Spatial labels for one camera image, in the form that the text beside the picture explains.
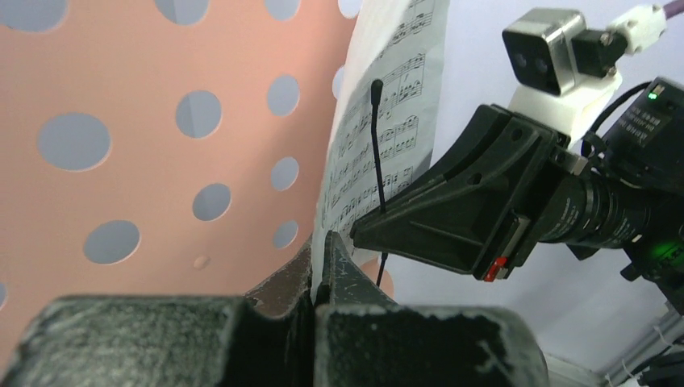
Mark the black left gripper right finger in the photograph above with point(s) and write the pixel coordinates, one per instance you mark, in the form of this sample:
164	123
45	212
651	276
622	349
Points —
364	338

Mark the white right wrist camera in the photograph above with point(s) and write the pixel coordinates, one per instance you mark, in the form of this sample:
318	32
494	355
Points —
567	71

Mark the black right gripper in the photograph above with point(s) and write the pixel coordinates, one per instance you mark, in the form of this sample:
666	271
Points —
478	210

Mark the pink perforated music stand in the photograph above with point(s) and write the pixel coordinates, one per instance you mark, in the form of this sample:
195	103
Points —
143	156

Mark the aluminium rail right edge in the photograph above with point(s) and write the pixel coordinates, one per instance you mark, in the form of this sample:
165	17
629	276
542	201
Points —
663	336

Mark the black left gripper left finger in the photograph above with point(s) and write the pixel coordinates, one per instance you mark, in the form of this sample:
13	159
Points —
261	338

